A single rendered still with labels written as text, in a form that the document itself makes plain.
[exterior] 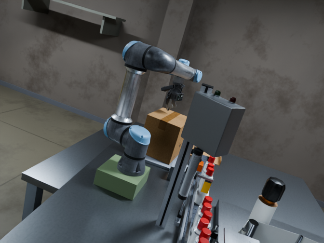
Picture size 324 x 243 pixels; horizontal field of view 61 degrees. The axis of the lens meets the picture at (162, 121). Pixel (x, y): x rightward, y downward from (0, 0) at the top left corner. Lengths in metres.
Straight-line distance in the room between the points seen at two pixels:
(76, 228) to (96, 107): 3.46
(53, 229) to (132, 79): 0.75
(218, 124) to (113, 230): 0.63
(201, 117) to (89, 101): 3.69
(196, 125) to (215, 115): 0.09
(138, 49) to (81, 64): 3.25
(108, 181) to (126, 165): 0.12
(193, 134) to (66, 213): 0.64
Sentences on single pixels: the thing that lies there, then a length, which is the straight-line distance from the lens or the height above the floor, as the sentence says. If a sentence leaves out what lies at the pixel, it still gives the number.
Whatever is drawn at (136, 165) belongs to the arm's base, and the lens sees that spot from 1.43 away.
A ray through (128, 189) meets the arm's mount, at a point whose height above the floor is 0.88.
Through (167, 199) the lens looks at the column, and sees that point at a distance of 1.24.
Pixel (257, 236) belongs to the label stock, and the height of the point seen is 1.00.
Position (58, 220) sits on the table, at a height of 0.83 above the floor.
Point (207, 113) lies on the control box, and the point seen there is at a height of 1.42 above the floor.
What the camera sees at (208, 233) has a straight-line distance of 0.97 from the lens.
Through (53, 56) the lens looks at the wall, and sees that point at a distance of 4.86.
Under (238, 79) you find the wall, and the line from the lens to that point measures 3.92.
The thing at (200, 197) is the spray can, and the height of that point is 0.93.
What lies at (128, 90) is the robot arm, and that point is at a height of 1.32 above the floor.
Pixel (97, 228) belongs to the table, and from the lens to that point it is 1.24.
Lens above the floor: 1.65
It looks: 18 degrees down
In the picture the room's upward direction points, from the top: 17 degrees clockwise
